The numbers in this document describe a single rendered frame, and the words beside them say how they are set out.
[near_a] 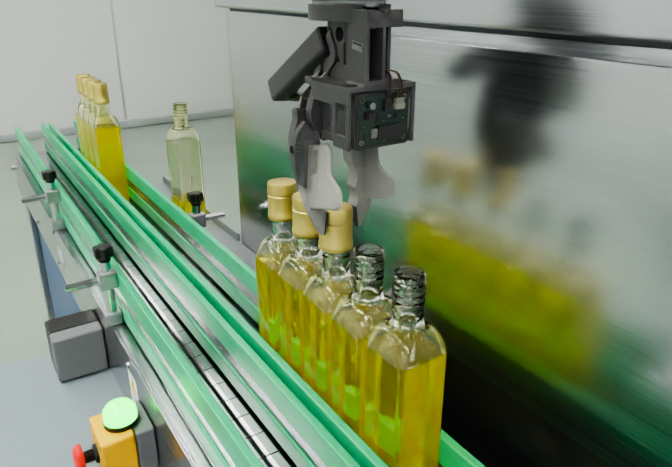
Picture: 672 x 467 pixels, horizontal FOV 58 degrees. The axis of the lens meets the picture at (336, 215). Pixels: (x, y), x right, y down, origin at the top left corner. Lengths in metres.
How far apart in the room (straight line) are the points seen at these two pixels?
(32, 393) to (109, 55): 5.47
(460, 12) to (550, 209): 0.21
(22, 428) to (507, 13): 0.88
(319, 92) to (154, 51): 6.04
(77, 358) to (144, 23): 5.57
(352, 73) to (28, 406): 0.79
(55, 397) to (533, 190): 0.83
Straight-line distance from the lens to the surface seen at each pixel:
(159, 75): 6.59
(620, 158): 0.51
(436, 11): 0.65
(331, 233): 0.59
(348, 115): 0.50
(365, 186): 0.60
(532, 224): 0.58
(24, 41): 6.30
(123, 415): 0.88
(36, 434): 1.05
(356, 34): 0.51
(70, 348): 1.11
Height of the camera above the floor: 1.37
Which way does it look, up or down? 21 degrees down
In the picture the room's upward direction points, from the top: straight up
